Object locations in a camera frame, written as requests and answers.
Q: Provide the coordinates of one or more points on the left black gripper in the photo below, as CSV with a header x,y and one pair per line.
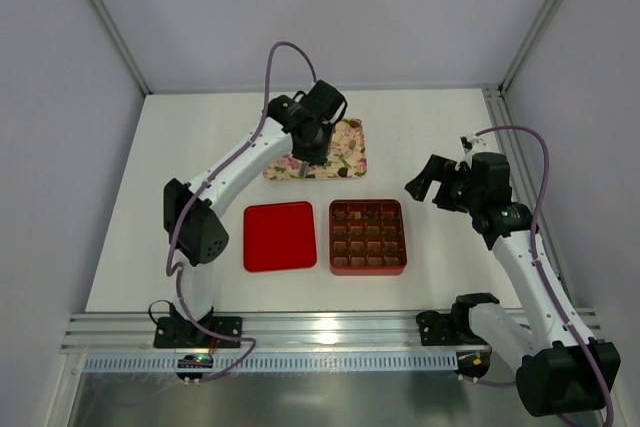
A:
x,y
310,155

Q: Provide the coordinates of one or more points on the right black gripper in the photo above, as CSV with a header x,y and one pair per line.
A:
x,y
445,187

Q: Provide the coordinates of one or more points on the metal serving tongs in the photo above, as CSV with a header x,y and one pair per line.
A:
x,y
304,167

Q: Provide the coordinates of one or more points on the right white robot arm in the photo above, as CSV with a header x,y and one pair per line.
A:
x,y
559,365

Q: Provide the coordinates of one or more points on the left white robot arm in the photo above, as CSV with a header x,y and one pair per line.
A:
x,y
300,125

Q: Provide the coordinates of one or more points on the red chocolate box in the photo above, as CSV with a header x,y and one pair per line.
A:
x,y
367,246

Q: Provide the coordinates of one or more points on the floral serving tray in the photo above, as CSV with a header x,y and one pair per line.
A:
x,y
347,150

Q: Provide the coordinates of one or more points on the red box lid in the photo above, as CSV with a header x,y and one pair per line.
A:
x,y
278,237

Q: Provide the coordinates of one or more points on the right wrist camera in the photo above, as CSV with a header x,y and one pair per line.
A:
x,y
472,143

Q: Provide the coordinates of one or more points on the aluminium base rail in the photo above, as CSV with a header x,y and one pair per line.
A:
x,y
286,342

